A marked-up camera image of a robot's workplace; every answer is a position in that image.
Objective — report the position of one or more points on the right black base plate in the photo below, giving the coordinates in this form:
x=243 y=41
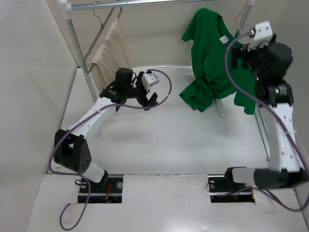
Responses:
x=223 y=192

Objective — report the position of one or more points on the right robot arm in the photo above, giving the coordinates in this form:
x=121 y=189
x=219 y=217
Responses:
x=269 y=61

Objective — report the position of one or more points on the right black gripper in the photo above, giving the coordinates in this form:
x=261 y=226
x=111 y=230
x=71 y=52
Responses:
x=241 y=51

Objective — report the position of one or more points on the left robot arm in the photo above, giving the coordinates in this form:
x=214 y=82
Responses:
x=72 y=150

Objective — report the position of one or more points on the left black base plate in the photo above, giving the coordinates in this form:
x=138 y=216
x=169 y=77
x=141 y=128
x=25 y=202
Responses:
x=112 y=193

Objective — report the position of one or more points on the beige ribbed garment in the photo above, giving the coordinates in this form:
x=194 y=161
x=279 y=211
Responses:
x=111 y=55

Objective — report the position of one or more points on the metal clothes rack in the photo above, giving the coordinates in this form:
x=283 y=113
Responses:
x=67 y=9

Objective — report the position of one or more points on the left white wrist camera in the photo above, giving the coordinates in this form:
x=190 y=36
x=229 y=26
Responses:
x=149 y=80

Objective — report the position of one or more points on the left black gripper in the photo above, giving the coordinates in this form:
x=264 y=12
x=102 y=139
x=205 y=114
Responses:
x=144 y=100

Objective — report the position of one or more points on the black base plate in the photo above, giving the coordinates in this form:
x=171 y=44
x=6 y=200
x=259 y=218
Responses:
x=112 y=193
x=223 y=192

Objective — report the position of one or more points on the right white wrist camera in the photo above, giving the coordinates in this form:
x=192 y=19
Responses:
x=261 y=34

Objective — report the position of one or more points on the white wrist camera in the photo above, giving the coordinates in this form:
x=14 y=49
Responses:
x=261 y=34
x=149 y=80

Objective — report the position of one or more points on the green t shirt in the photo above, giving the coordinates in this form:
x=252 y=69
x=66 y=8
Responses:
x=207 y=31

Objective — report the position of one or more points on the aluminium rail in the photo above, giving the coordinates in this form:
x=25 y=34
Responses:
x=263 y=132

